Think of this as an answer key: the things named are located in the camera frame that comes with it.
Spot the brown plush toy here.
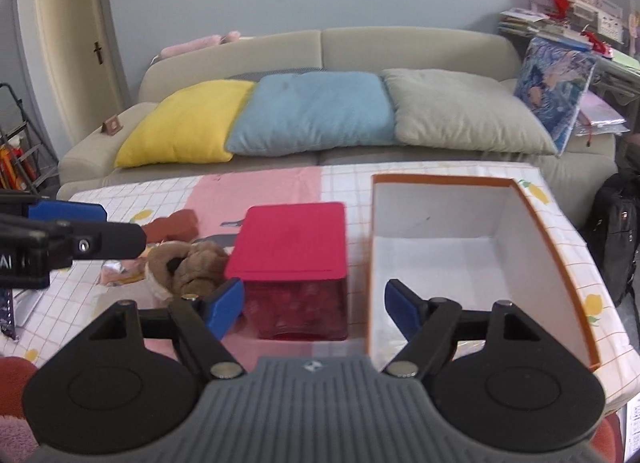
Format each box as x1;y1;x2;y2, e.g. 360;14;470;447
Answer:
145;241;230;304

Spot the black step ladder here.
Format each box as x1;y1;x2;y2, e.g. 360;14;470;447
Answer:
1;82;60;197

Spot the yellow foil snack packet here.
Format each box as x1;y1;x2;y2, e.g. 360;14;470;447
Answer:
100;258;146;287

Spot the red fuzzy stool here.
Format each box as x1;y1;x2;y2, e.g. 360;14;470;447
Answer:
0;357;37;419

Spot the brown sponge block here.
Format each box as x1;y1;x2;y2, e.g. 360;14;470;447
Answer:
142;208;200;244

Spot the pink checked tablecloth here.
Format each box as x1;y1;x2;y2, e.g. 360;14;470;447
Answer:
0;160;633;411

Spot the orange white cardboard box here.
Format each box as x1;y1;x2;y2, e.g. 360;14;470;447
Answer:
368;174;600;370

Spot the yellow pillow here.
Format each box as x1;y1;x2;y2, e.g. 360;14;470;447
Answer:
114;79;256;168

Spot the cream door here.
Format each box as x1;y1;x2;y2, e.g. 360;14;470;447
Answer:
35;0;122;144

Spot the black backpack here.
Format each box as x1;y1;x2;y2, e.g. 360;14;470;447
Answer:
582;169;639;306

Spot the red lidded storage box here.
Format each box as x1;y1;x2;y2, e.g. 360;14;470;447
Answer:
224;202;348;341

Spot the pink plush on sofa back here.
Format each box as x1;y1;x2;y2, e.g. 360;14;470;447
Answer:
152;30;241;64

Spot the blue pillow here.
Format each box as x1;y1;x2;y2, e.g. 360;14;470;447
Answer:
224;71;398;157

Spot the beige grey pillow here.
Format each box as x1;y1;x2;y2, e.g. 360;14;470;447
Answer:
383;68;558;155

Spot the blue floral patterned cushion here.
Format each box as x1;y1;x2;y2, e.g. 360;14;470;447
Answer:
514;36;597;155

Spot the beige fabric sofa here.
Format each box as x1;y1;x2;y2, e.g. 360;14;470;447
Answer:
58;26;617;227

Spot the cluttered desk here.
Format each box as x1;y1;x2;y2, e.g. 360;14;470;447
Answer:
498;0;639;132

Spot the small brown frame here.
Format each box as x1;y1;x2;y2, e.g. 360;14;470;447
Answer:
101;115;122;136

